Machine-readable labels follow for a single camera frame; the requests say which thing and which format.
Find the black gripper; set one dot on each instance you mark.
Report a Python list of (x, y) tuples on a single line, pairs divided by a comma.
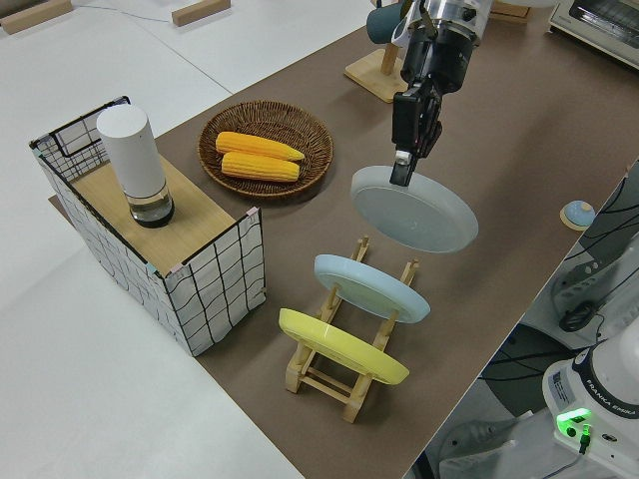
[(442, 60)]

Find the gray plate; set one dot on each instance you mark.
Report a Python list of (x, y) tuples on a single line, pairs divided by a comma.
[(419, 219)]

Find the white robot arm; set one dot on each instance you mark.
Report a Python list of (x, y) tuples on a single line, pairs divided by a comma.
[(614, 379)]

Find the light blue plate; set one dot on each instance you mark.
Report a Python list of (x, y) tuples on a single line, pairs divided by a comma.
[(372, 289)]

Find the yellow plate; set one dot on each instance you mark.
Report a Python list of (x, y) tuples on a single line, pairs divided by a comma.
[(344, 349)]

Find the wooden plate rack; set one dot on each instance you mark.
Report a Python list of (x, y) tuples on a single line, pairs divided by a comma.
[(324, 386)]

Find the wooden mug tree stand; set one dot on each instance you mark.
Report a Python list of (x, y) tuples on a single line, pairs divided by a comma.
[(372, 75)]

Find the brown table mat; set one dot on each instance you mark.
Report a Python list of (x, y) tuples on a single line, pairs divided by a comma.
[(514, 149)]

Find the brown wicker basket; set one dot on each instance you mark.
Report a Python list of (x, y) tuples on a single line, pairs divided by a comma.
[(314, 144)]

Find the dark blue mug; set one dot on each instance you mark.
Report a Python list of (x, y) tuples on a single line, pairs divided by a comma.
[(382, 22)]

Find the yellow corn cob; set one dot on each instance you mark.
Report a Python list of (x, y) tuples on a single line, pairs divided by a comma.
[(259, 169), (254, 144)]

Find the blue service bell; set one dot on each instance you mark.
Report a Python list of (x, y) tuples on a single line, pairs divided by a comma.
[(577, 214)]

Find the white toaster oven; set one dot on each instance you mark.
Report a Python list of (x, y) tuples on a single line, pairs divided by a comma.
[(599, 22)]

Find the wooden stepped shelf insert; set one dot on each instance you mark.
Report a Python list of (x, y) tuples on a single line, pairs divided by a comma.
[(199, 224)]

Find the wooden block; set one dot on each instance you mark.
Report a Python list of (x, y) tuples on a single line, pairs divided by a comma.
[(199, 12), (35, 15)]

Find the white cylindrical grinder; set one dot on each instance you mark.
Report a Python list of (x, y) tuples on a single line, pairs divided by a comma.
[(132, 159)]

